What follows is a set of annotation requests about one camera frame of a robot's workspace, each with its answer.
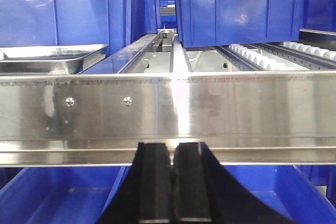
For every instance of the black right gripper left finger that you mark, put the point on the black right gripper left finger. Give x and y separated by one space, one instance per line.
145 194

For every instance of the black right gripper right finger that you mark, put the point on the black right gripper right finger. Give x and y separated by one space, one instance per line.
205 192

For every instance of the blue bin lower right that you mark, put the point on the blue bin lower right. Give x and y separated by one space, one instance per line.
287 190

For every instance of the blue bin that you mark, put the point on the blue bin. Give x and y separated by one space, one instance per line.
287 190
60 194
149 16
202 23
66 22
319 15

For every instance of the blue bin lower left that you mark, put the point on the blue bin lower left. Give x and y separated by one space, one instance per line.
60 194

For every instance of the white roller track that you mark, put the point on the white roller track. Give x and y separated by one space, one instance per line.
264 59

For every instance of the silver metal tray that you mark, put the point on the silver metal tray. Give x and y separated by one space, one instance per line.
68 59

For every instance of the blue bin upper right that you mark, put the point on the blue bin upper right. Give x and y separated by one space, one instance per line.
202 23

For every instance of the blue bin rear centre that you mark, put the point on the blue bin rear centre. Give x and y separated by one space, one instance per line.
149 16

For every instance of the blue bin upper left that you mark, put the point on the blue bin upper left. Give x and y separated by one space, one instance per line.
66 22

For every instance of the blue bin far right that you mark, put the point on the blue bin far right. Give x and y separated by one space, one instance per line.
319 15

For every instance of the stainless steel shelf rail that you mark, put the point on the stainless steel shelf rail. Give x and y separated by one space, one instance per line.
281 117

